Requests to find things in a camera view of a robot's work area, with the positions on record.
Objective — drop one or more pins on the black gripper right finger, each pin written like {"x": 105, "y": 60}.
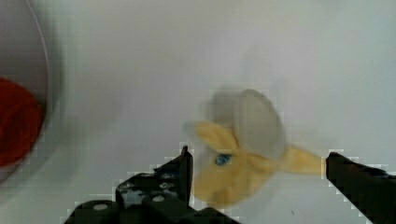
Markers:
{"x": 371, "y": 190}

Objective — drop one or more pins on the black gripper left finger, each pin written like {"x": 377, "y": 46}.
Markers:
{"x": 159, "y": 197}

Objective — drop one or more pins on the peeled banana toy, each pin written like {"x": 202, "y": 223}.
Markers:
{"x": 247, "y": 152}

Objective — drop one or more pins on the red ketchup bottle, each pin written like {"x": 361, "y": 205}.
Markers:
{"x": 20, "y": 119}

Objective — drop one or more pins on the grey oval plate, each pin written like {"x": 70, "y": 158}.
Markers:
{"x": 30, "y": 58}

